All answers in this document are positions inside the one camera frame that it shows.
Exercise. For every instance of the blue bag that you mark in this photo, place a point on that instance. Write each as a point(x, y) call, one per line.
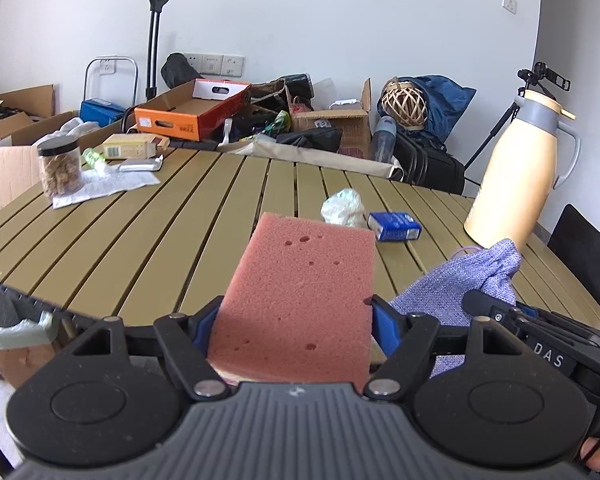
point(450, 105)

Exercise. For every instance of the cardboard box with green liner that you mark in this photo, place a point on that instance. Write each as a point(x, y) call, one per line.
point(25, 360)

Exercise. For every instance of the large cardboard box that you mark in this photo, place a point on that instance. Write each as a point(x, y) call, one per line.
point(10, 170)

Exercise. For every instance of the canvas tote bag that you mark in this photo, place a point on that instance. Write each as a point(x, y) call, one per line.
point(305, 157)

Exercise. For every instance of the single wall socket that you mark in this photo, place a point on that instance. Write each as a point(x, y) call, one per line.
point(510, 4)

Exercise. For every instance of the brown cardboard box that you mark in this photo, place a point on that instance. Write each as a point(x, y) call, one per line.
point(340, 125)

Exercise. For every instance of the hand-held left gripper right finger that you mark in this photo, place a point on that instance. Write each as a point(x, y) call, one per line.
point(384, 327)

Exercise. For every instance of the orange cardboard box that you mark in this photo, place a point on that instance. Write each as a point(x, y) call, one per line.
point(180, 115)

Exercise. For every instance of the clear jar of nuts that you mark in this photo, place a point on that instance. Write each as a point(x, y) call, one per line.
point(60, 175)

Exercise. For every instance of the grey water bottle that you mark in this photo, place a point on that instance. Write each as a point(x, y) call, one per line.
point(384, 140)

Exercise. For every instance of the black bag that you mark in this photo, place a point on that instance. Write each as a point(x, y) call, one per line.
point(180, 72)

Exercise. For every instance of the white paper towel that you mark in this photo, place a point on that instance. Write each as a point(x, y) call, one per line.
point(105, 187)

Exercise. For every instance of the black cloth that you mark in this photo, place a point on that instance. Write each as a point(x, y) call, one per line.
point(310, 140)

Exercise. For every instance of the white tissue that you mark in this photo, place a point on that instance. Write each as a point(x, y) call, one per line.
point(344, 209)

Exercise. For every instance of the yellow box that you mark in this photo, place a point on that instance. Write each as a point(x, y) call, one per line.
point(130, 149)

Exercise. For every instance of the rattan ball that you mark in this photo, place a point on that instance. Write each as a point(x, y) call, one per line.
point(405, 105)

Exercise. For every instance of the wall socket row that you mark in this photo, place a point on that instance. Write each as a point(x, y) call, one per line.
point(215, 65)

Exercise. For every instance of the tan folding table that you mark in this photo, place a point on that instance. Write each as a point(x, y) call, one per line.
point(155, 240)

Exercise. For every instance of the cream thermos jug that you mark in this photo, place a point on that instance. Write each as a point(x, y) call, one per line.
point(510, 185)

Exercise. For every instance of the cardboard sheet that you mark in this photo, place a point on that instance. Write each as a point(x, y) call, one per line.
point(30, 100)

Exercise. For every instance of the pink sponge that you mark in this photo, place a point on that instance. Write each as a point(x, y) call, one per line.
point(300, 300)

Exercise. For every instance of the silver pouch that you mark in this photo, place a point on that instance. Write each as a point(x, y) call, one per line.
point(140, 165)

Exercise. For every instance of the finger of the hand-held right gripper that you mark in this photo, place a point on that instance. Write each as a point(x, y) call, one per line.
point(485, 307)

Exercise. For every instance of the black tripod with phone holder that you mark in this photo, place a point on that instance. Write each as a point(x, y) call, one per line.
point(537, 77)

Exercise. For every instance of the blue cardboard box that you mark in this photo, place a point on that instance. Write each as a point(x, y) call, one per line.
point(102, 112)

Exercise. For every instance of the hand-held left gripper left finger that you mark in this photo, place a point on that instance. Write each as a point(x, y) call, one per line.
point(203, 325)

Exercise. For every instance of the small blue box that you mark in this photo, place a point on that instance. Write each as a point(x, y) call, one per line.
point(395, 227)

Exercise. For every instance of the black folded cases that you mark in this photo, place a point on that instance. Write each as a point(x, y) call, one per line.
point(430, 165)

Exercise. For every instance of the green bottle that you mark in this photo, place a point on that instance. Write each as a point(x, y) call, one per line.
point(94, 159)

